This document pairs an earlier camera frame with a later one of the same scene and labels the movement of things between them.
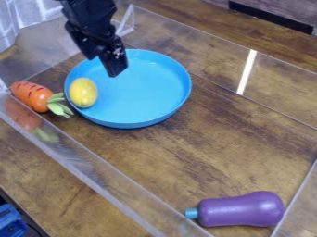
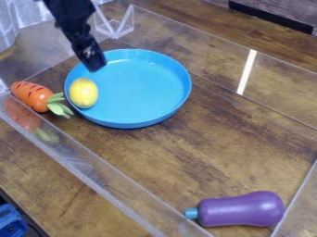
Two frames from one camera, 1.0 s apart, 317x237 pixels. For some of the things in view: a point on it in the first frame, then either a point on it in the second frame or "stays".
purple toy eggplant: [256, 208] stays
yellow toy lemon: [84, 92] stays
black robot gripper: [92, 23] → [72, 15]
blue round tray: [137, 97] stays
